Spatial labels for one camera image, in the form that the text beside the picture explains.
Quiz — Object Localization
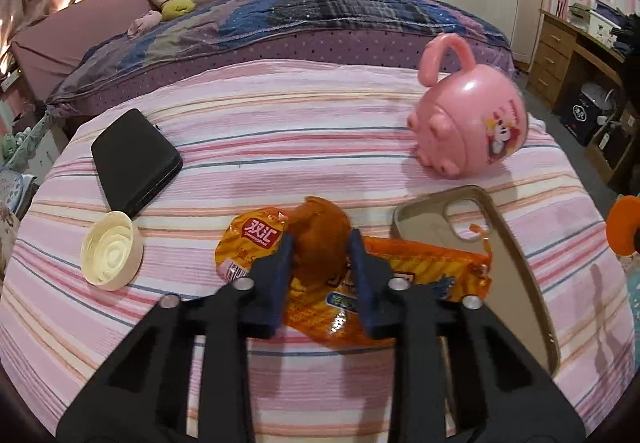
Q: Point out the orange packet with red label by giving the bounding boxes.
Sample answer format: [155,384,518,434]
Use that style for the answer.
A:
[215,206,293,286]

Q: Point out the large orange snack wrapper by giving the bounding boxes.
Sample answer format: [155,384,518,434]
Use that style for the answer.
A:
[282,223,493,351]

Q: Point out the pink plush toy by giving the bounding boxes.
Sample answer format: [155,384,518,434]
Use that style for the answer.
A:
[127,10,163,36]

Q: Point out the pink striped bedsheet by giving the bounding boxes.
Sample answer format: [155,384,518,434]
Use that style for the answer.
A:
[0,58,636,443]

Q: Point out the brown wrapper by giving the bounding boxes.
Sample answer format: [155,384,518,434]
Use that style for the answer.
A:
[287,196,352,281]

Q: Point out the mauve bedsheet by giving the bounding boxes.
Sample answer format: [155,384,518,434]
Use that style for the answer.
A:
[10,0,161,99]

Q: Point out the white round appliance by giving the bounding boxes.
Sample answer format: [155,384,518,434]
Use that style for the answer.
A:
[580,82,618,111]

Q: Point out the cream plastic lid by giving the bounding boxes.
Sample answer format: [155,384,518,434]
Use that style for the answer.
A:
[80,212,144,292]

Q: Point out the black wallet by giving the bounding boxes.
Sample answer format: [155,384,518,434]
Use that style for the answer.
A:
[91,108,183,220]

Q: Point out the purple dotted bedsheet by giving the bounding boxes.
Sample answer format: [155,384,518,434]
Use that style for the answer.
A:
[75,34,516,116]

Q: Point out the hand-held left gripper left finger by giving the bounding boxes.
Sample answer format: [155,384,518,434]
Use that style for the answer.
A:
[56,232,296,443]

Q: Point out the black printed box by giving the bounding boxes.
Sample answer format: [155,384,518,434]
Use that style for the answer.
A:
[560,90,608,146]

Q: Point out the bed with plaid blanket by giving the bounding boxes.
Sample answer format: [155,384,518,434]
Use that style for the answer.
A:
[47,0,511,116]

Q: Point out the yellow plush toy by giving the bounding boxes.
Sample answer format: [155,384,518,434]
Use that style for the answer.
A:
[160,0,197,21]

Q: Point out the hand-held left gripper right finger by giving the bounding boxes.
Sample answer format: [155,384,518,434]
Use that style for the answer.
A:
[349,229,586,443]

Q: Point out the beige phone case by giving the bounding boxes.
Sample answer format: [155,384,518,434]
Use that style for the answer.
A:
[391,184,561,376]

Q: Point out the wooden desk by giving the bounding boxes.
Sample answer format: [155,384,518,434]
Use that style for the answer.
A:
[525,8,640,196]

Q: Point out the pink piggy bank mug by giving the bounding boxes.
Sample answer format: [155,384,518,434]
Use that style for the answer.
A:
[406,33,528,180]

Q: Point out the white box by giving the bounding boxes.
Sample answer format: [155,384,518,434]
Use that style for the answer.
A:
[590,0,626,41]

